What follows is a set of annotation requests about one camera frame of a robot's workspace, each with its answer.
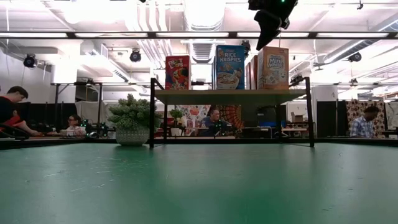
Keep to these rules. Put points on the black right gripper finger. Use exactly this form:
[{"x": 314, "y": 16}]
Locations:
[
  {"x": 275, "y": 28},
  {"x": 264, "y": 28}
]

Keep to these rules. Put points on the red Froot Loops cereal box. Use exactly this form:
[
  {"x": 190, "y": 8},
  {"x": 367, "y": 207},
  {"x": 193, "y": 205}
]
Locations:
[{"x": 178, "y": 73}]

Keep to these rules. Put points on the black ceiling spotlight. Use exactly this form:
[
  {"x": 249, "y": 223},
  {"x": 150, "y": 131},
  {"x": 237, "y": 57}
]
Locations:
[
  {"x": 354, "y": 57},
  {"x": 135, "y": 56},
  {"x": 247, "y": 46},
  {"x": 30, "y": 60}
]

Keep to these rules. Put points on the orange patterned tapestry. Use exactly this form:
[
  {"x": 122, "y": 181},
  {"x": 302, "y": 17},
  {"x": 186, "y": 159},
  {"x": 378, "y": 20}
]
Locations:
[{"x": 234, "y": 113}]

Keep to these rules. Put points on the cardboard box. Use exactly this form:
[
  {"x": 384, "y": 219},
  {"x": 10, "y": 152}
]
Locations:
[{"x": 298, "y": 118}]

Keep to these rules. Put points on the person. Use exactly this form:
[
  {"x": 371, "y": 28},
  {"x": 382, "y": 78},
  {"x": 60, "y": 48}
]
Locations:
[
  {"x": 9, "y": 109},
  {"x": 214, "y": 119},
  {"x": 74, "y": 119},
  {"x": 362, "y": 127}
]

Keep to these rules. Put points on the brown patterned curtain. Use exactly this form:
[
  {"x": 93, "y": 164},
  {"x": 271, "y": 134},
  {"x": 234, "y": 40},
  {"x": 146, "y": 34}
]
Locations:
[{"x": 354, "y": 109}]

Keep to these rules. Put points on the small plant in white pot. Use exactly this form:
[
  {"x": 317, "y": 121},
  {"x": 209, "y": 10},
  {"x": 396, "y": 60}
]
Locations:
[{"x": 176, "y": 114}]

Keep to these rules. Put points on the green potted plant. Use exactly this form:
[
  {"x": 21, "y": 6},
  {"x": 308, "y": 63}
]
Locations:
[{"x": 132, "y": 118}]

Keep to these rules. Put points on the green table mat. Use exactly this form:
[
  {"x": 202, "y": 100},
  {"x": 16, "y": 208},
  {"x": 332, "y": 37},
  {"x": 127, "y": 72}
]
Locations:
[{"x": 199, "y": 193}]

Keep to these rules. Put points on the background robot with green lights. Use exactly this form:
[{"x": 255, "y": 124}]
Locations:
[{"x": 102, "y": 128}]

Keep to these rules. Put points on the white cloth cover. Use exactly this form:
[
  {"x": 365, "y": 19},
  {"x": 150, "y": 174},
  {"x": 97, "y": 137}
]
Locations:
[{"x": 90, "y": 110}]

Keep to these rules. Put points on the white ceiling air duct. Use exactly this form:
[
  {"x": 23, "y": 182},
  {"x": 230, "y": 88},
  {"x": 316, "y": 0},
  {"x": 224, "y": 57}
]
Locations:
[{"x": 203, "y": 18}]

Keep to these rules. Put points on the wooden shelf with black frame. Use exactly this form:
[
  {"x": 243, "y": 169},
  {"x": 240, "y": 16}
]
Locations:
[{"x": 264, "y": 96}]

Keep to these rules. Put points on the black table frame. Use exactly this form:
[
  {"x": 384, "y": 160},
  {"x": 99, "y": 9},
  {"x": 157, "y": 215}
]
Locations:
[{"x": 342, "y": 142}]

